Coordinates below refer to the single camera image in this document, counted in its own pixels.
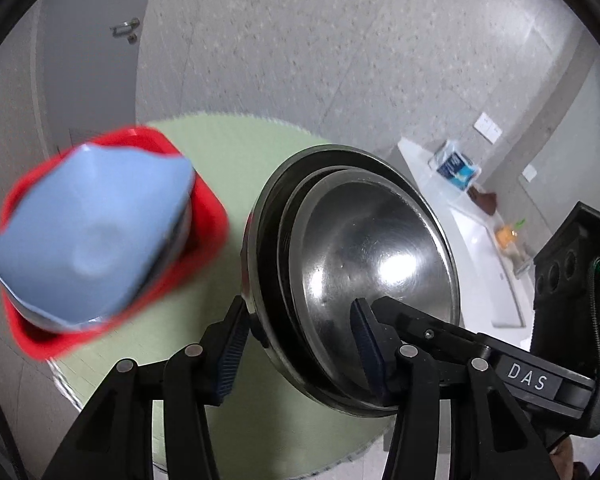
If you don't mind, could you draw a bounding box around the blue and white packet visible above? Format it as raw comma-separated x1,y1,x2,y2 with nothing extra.
428,138,483,191

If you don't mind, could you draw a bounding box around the red plastic basin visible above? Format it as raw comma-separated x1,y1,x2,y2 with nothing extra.
0,125,231,362

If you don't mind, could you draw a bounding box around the metal door handle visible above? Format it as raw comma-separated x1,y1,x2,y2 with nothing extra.
110,17,141,44

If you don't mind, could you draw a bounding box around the orange bottle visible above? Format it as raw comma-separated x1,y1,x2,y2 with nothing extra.
495,217,526,251

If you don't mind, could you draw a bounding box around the white wall outlet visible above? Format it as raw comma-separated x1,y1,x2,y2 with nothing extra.
472,113,504,144

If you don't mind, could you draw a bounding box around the grey door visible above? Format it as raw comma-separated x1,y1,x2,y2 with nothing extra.
34,0,162,161

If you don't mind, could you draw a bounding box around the blue bowl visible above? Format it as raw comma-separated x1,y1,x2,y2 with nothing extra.
0,142,194,329

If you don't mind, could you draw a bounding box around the black cable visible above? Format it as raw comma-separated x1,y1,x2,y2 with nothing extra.
586,255,600,376

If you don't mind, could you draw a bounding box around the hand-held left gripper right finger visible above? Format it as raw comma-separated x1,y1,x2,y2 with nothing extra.
350,300,556,480

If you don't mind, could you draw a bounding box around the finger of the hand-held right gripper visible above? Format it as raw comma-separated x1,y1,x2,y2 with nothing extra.
372,296,492,362

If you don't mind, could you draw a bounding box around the wall mirror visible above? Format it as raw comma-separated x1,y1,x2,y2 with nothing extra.
517,50,600,261

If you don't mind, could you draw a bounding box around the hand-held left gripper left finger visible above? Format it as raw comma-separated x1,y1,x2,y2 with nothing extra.
42,297,254,480

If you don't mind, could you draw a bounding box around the medium stainless steel bowl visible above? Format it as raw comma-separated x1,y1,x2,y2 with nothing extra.
287,170,456,409

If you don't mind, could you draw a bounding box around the round table with tablecloth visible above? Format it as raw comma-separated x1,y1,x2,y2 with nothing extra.
47,112,397,479

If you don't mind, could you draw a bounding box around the white vanity counter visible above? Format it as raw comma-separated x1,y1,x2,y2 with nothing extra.
397,136,537,331

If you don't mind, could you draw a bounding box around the white sink basin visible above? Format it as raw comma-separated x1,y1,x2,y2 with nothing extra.
450,207,526,329

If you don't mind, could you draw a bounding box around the brown cloth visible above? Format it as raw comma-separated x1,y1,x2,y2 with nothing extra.
467,185,499,216

